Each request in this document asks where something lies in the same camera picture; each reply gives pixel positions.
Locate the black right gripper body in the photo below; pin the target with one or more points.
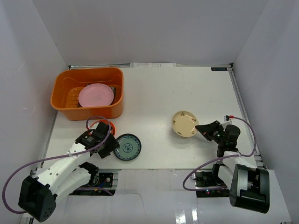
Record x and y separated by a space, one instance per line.
218 138

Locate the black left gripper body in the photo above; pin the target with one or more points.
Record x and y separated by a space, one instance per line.
108 146

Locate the blue patterned dark plate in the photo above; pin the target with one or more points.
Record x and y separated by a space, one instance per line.
129 147

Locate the small beige floral plate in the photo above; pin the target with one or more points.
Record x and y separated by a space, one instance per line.
184 124

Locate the pink round plate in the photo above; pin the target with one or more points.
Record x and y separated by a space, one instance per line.
96 95

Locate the black floral square plate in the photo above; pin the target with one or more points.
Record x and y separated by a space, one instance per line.
113 89

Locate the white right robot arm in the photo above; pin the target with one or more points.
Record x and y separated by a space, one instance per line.
249 186

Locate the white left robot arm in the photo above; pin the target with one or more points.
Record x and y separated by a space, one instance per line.
39 195

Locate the orange plastic bin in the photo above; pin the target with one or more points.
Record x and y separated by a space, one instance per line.
69 83

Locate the orange translucent plate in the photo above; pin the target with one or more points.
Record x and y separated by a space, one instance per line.
95 124

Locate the dark table label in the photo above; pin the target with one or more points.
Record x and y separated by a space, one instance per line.
219 69

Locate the white paper sheets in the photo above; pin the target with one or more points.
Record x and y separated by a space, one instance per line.
152 65

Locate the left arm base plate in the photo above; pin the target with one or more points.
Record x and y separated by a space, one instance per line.
102 188

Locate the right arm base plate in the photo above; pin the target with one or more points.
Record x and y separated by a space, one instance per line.
205 179

